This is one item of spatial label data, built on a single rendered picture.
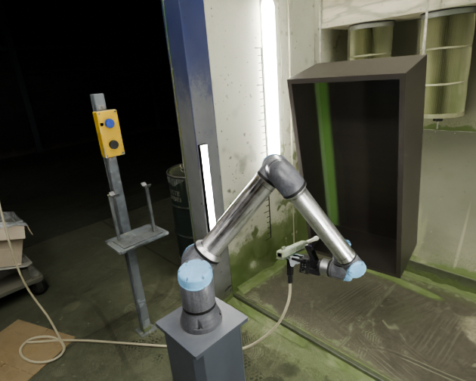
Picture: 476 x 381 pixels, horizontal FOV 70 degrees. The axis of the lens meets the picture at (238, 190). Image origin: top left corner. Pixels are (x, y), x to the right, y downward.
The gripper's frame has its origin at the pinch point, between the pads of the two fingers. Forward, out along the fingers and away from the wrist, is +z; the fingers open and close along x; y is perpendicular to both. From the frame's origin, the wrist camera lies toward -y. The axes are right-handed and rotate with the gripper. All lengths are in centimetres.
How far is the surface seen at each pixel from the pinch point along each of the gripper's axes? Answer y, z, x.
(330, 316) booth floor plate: 55, -9, 49
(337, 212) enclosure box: -14, 0, 74
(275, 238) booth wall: 18, 56, 80
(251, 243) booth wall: 17, 60, 51
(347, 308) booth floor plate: 52, -16, 63
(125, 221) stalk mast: -13, 93, -44
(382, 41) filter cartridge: -145, -11, 123
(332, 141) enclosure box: -65, -2, 51
